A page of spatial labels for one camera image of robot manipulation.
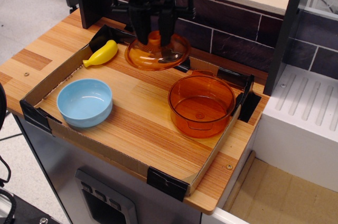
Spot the grey oven control panel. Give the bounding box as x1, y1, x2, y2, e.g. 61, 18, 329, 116
75, 169, 138, 223

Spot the cardboard fence with black tape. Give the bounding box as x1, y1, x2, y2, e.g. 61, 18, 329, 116
20, 26, 264, 211

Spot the orange transparent pot lid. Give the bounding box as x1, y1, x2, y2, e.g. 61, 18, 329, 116
125, 31, 191, 71

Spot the black cable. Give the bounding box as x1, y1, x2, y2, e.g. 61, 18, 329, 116
0, 82, 16, 224

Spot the dark upright post right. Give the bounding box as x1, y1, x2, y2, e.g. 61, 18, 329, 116
264, 0, 301, 96

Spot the white toy sink drainer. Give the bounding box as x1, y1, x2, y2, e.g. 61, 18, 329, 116
253, 66, 337, 191

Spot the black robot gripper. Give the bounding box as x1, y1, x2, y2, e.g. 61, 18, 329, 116
111, 0, 195, 46

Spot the yellow toy banana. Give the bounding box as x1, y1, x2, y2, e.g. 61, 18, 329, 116
83, 40, 118, 68

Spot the light blue bowl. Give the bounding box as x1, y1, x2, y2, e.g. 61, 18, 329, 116
57, 79, 113, 128

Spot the orange transparent pot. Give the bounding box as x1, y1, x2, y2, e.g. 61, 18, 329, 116
168, 70, 236, 138

